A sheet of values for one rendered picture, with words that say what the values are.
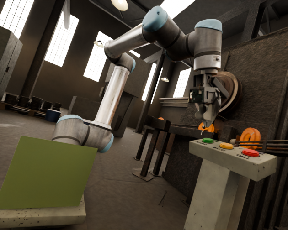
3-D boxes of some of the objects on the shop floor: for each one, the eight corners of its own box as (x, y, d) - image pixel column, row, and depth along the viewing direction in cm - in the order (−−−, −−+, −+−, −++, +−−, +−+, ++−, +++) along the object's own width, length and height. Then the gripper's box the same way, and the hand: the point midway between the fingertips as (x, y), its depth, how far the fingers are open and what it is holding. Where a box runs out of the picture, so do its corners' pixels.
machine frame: (195, 179, 224) (224, 76, 235) (288, 237, 128) (330, 60, 140) (159, 175, 190) (195, 55, 202) (249, 249, 95) (308, 13, 106)
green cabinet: (-58, 99, 227) (-23, 15, 237) (-30, 99, 289) (-3, 33, 299) (-17, 108, 249) (13, 31, 259) (0, 107, 311) (24, 44, 321)
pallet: (59, 118, 417) (64, 104, 420) (60, 122, 349) (66, 106, 352) (5, 105, 352) (12, 89, 355) (-7, 107, 284) (1, 87, 287)
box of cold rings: (102, 132, 413) (110, 107, 418) (111, 139, 343) (121, 108, 348) (63, 123, 359) (73, 94, 364) (64, 129, 289) (77, 93, 294)
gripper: (187, 72, 54) (186, 127, 56) (207, 67, 46) (205, 131, 48) (203, 74, 58) (201, 125, 60) (224, 70, 50) (221, 128, 52)
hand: (208, 124), depth 55 cm, fingers closed
